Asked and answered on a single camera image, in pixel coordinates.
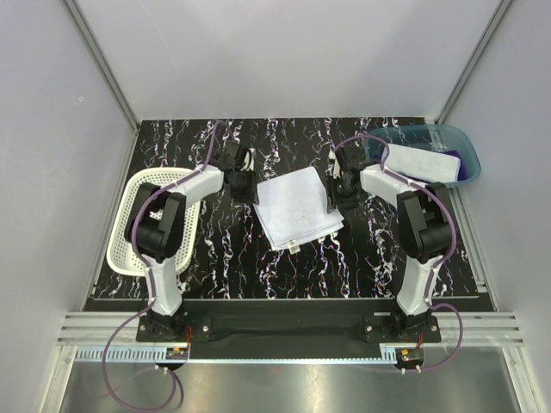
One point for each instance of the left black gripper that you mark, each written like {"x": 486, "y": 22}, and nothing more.
{"x": 250, "y": 194}

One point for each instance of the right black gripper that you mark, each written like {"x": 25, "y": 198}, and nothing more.
{"x": 334, "y": 200}

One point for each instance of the light blue towel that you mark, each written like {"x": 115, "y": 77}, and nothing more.
{"x": 422, "y": 163}

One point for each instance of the pale lavender towel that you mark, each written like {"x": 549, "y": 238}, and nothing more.
{"x": 292, "y": 210}

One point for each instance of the purple towel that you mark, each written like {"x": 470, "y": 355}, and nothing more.
{"x": 460, "y": 165}

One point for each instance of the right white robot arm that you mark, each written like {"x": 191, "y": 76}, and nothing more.
{"x": 426, "y": 226}

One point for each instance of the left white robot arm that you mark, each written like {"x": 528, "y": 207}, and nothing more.
{"x": 155, "y": 226}

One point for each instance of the teal transparent plastic tray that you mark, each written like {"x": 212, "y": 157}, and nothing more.
{"x": 427, "y": 153}

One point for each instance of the white plastic basket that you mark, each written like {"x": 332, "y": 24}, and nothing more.
{"x": 120, "y": 255}

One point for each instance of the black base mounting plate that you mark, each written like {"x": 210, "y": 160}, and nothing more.
{"x": 249, "y": 349}

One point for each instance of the right connector box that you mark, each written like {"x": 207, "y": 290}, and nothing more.
{"x": 410, "y": 356}

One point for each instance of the connector box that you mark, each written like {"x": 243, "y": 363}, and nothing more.
{"x": 410, "y": 356}
{"x": 177, "y": 353}

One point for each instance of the left connector box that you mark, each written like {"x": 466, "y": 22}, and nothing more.
{"x": 177, "y": 353}

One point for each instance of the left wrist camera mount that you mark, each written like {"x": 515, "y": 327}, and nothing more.
{"x": 249, "y": 162}

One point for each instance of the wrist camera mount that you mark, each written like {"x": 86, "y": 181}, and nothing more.
{"x": 249, "y": 162}
{"x": 334, "y": 169}

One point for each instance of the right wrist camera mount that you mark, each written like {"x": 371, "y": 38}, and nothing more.
{"x": 334, "y": 169}

